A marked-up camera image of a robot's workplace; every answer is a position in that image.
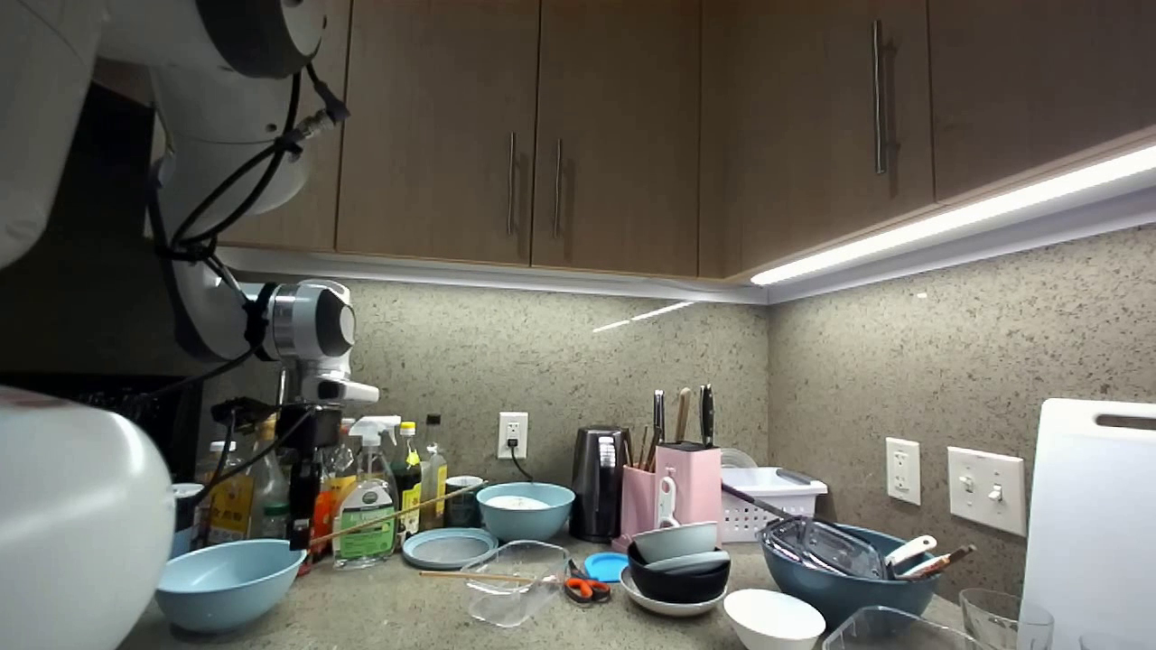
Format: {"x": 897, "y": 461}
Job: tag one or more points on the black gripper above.
{"x": 313, "y": 439}

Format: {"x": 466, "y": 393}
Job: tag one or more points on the white grey Franka robot arm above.
{"x": 241, "y": 119}

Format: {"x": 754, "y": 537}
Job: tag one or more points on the empty light blue bowl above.
{"x": 227, "y": 591}

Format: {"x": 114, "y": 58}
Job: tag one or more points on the light blue bowl white contents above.
{"x": 526, "y": 518}

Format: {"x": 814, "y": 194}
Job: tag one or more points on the transparent glass bowl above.
{"x": 512, "y": 598}

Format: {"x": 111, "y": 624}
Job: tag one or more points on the grey blue bowl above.
{"x": 672, "y": 543}

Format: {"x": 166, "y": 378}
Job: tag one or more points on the black bowl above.
{"x": 681, "y": 584}

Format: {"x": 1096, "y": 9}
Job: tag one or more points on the small white bowl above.
{"x": 773, "y": 619}

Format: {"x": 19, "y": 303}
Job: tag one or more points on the large dark blue bowl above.
{"x": 831, "y": 598}

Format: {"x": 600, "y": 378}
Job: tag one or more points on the orange capped bottle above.
{"x": 327, "y": 518}

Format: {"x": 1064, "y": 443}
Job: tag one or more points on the clear pale capped bottle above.
{"x": 271, "y": 501}

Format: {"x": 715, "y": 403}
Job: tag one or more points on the white spray bottle green label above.
{"x": 367, "y": 501}

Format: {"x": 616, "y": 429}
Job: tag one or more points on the yellow capped bottle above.
{"x": 227, "y": 501}

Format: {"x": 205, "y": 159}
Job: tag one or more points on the dark bottle yellow cap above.
{"x": 408, "y": 483}

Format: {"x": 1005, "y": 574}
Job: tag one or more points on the black capped bottle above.
{"x": 436, "y": 483}

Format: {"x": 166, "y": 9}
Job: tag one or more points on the light blue plate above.
{"x": 449, "y": 549}

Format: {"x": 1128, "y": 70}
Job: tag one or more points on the grey jar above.
{"x": 463, "y": 503}

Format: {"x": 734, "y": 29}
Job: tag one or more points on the small blue lid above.
{"x": 608, "y": 567}

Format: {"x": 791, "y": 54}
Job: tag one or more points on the pink knife block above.
{"x": 691, "y": 488}

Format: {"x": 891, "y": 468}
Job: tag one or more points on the brown wooden upper cabinet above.
{"x": 456, "y": 119}
{"x": 842, "y": 111}

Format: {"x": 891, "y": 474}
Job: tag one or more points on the white dish basket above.
{"x": 771, "y": 501}

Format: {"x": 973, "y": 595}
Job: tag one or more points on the metal whisk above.
{"x": 842, "y": 547}

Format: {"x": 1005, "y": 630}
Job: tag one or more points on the clear plastic container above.
{"x": 891, "y": 633}

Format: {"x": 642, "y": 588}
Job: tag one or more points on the clear drinking glass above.
{"x": 1005, "y": 625}

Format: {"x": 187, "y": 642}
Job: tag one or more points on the under cabinet light strip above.
{"x": 962, "y": 219}

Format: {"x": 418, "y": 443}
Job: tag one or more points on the white cutting board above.
{"x": 1090, "y": 543}

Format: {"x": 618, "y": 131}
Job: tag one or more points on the white wall outlet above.
{"x": 905, "y": 472}
{"x": 512, "y": 429}

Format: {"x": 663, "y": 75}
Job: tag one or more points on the white switch plate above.
{"x": 982, "y": 492}

